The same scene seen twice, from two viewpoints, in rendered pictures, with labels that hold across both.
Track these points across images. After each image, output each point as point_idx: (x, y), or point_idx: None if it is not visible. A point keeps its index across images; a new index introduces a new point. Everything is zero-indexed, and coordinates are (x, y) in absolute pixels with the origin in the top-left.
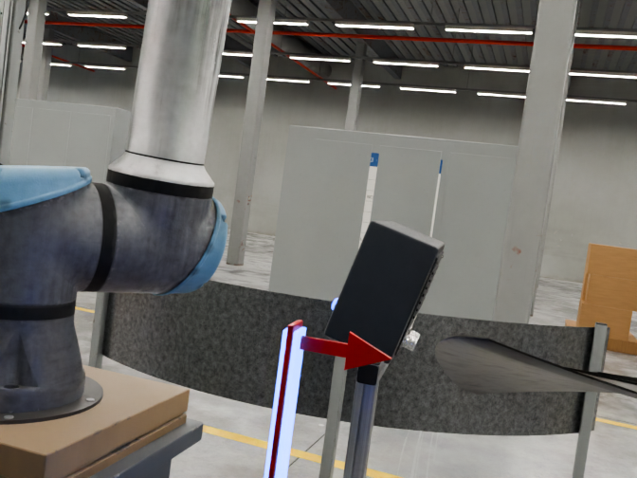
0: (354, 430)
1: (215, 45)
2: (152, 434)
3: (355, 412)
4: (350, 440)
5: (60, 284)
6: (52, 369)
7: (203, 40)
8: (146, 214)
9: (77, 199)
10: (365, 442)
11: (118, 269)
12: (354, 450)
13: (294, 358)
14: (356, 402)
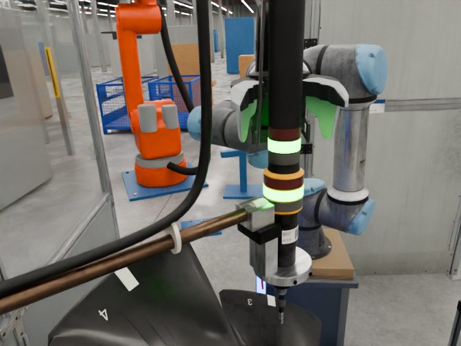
0: (453, 329)
1: (351, 150)
2: (328, 277)
3: (455, 322)
4: (451, 333)
5: (304, 221)
6: (300, 244)
7: (344, 149)
8: (329, 206)
9: (309, 198)
10: (456, 339)
11: (321, 222)
12: (453, 340)
13: (256, 276)
14: (455, 318)
